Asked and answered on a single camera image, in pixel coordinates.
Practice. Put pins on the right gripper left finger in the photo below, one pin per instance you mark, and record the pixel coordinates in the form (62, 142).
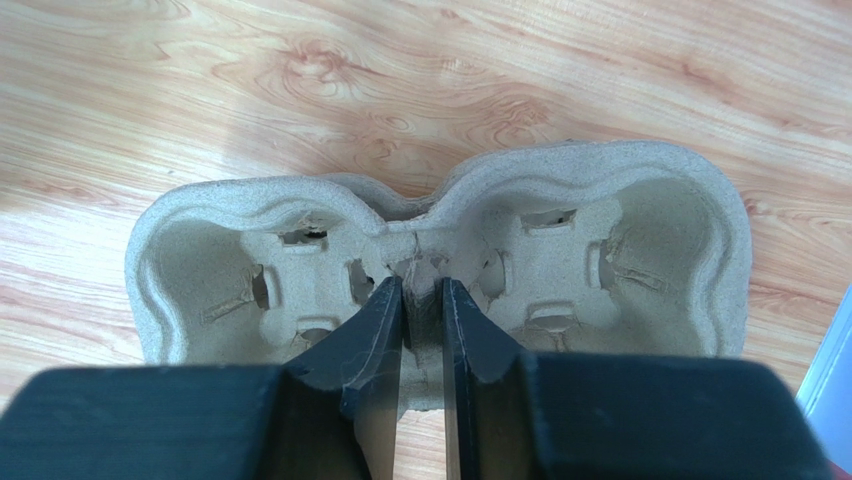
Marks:
(329, 413)

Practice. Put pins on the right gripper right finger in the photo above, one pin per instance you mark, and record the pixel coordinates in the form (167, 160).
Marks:
(513, 413)

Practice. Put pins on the pulp cup carrier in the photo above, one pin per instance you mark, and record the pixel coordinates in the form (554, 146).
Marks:
(631, 246)

